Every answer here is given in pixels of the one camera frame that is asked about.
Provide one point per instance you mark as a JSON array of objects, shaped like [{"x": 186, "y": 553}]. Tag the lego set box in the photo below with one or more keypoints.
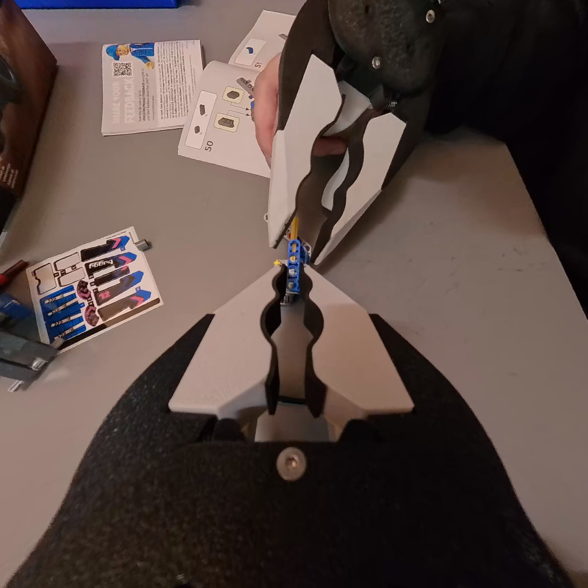
[{"x": 23, "y": 92}]

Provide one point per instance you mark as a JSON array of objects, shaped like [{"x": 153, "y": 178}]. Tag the blue L-shaped lego liftarm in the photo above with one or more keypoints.
[{"x": 294, "y": 271}]

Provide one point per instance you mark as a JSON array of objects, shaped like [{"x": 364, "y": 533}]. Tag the partly built lego car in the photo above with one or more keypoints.
[{"x": 23, "y": 349}]

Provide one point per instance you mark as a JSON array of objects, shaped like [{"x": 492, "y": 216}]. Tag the lego sticker sheet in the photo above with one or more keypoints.
[{"x": 92, "y": 289}]

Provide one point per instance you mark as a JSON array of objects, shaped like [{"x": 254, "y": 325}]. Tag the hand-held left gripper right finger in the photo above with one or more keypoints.
[{"x": 363, "y": 367}]

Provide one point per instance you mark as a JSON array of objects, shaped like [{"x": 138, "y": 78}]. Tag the lego instruction booklet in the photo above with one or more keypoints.
[{"x": 211, "y": 133}]

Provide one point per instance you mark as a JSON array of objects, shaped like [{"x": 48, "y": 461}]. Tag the feedback leaflet with minifigure print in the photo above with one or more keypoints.
[{"x": 151, "y": 92}]

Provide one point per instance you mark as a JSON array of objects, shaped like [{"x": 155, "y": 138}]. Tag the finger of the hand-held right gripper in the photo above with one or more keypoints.
[
  {"x": 376, "y": 156},
  {"x": 294, "y": 138}
]

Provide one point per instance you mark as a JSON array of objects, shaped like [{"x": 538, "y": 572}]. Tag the blue grey lego sub-assembly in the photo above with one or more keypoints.
[{"x": 294, "y": 227}]

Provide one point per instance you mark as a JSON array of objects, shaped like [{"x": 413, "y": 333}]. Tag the person's right hand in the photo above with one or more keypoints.
[{"x": 266, "y": 105}]

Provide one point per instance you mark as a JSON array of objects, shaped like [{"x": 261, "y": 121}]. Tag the small dark lego pin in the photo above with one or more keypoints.
[{"x": 143, "y": 245}]

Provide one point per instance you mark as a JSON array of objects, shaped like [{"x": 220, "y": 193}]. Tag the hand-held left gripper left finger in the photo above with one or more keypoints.
[{"x": 220, "y": 367}]

